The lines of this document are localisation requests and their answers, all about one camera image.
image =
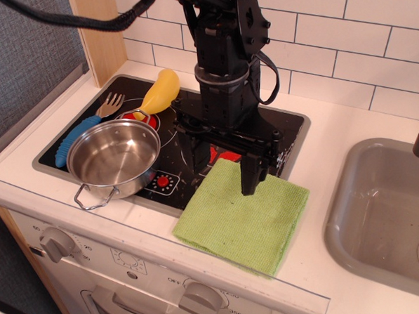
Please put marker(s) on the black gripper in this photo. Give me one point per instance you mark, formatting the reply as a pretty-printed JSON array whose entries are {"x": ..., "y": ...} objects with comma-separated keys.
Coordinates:
[{"x": 226, "y": 115}]

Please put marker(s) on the yellow plastic banana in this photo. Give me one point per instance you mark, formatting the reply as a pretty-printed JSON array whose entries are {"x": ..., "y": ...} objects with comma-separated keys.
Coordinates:
[{"x": 159, "y": 97}]

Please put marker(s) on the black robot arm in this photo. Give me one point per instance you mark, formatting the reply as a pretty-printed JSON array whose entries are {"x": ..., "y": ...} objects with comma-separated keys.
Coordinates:
[{"x": 229, "y": 36}]

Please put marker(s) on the green folded cloth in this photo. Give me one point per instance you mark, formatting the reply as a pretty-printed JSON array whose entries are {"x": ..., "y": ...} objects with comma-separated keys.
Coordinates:
[{"x": 251, "y": 231}]

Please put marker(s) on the stainless steel pot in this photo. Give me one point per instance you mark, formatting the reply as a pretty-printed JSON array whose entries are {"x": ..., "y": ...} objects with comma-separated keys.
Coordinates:
[{"x": 113, "y": 160}]

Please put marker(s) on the grey right oven knob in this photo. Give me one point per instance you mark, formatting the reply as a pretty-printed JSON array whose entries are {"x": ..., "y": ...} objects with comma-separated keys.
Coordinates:
[{"x": 200, "y": 299}]

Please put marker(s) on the grey oven knob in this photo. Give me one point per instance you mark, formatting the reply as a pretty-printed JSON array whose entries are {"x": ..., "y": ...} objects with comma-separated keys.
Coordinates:
[
  {"x": 200, "y": 299},
  {"x": 56, "y": 243}
]

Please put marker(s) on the grey sink basin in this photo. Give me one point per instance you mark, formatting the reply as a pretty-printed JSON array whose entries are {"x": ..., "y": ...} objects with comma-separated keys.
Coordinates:
[{"x": 373, "y": 222}]

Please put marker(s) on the grey left oven knob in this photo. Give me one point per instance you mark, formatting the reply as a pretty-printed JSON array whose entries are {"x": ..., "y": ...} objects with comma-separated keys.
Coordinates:
[{"x": 56, "y": 243}]

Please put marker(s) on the wooden post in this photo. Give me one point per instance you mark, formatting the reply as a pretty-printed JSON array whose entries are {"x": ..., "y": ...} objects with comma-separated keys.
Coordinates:
[{"x": 105, "y": 51}]

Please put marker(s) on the oven door handle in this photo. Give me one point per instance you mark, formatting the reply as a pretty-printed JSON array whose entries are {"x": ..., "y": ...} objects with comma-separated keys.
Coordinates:
[{"x": 126, "y": 301}]

